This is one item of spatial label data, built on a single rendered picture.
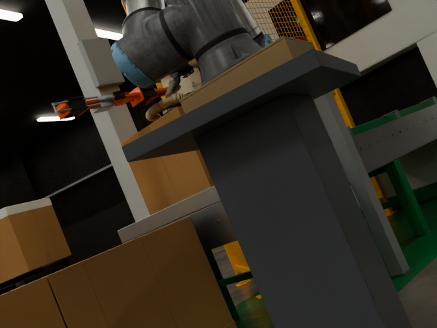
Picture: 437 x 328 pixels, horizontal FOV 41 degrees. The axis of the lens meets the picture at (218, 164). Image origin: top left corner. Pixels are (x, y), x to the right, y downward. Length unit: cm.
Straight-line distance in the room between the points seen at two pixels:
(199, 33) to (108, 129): 216
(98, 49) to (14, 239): 123
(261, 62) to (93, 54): 238
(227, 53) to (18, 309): 88
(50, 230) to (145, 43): 244
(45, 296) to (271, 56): 93
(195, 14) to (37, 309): 90
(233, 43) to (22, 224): 246
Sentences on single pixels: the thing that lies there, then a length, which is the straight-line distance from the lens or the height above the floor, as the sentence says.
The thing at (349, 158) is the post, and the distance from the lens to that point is 238.
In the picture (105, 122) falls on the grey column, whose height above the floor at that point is 127.
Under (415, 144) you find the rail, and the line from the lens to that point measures 331.
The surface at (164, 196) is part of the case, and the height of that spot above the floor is 66.
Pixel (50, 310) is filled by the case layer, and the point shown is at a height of 45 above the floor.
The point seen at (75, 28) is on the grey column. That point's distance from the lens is 371.
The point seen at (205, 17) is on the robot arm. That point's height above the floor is 97.
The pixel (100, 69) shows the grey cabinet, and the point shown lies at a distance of 358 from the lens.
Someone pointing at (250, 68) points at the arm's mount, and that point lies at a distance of 132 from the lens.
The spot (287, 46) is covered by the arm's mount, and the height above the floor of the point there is 80.
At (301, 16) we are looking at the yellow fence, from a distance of 447.
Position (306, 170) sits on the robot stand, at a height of 53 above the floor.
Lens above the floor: 53
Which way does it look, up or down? 4 degrees up
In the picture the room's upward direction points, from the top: 23 degrees counter-clockwise
